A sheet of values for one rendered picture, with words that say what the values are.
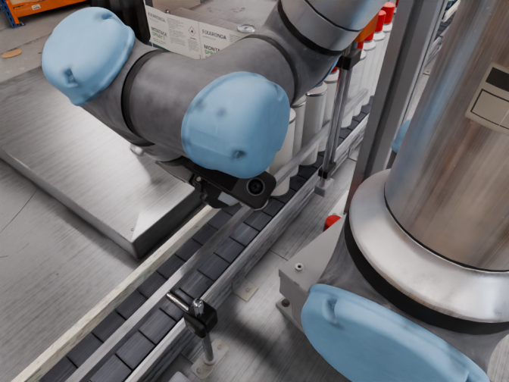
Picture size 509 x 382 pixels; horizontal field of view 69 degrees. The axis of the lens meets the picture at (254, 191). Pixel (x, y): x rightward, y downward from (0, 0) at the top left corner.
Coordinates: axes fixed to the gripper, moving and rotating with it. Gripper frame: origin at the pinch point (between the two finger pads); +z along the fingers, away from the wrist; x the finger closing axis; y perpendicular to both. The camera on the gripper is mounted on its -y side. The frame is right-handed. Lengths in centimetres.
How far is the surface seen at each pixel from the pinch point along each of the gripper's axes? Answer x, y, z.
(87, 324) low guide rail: 25.2, 3.6, -11.9
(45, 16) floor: -81, 357, 155
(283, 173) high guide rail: -6.1, -3.8, 0.3
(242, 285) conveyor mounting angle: 12.4, -5.7, 4.7
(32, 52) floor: -37, 294, 129
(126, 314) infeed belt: 23.0, 2.6, -6.9
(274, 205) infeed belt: -1.8, -2.5, 7.4
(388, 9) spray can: -49, -1, 12
